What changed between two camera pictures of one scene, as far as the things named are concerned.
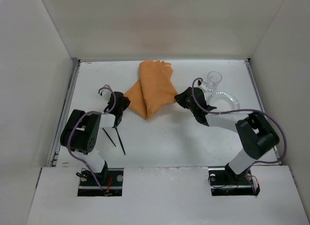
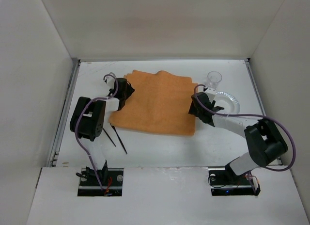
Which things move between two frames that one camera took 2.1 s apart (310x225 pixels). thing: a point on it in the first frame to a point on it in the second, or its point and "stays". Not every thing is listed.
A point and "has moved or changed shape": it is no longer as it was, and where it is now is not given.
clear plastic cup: [213, 78] stays
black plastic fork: [108, 136] stays
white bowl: [224, 102] stays
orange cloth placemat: [154, 90] has moved or changed shape
